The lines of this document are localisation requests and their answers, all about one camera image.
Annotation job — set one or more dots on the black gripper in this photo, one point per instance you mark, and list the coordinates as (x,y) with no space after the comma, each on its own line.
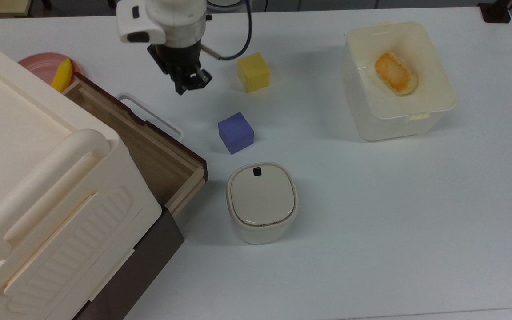
(180,60)

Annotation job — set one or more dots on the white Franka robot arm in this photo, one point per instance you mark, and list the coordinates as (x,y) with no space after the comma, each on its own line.
(171,18)

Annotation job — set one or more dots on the dark wooden drawer cabinet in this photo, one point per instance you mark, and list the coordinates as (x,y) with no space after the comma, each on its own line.
(140,262)

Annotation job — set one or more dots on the yellow cube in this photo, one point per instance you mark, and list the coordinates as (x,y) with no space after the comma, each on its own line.
(254,71)

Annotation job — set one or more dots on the purple cube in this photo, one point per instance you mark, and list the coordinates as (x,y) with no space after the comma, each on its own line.
(236,132)

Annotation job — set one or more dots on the yellow toy banana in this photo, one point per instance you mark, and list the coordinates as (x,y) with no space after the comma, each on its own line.
(62,74)

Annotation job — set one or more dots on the small cream lidded bin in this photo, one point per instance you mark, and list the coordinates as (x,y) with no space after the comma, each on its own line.
(262,195)

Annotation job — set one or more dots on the pink plate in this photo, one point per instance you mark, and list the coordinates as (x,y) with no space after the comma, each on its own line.
(42,64)

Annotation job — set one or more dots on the cream plastic storage box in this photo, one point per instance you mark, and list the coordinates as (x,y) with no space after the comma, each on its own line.
(38,178)

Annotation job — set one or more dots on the orange toy bread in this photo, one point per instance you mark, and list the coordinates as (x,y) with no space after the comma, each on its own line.
(396,74)

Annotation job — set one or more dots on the white plastic container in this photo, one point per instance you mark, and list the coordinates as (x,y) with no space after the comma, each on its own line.
(434,106)

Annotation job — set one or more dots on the black table clamp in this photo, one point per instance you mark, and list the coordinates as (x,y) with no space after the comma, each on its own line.
(496,11)

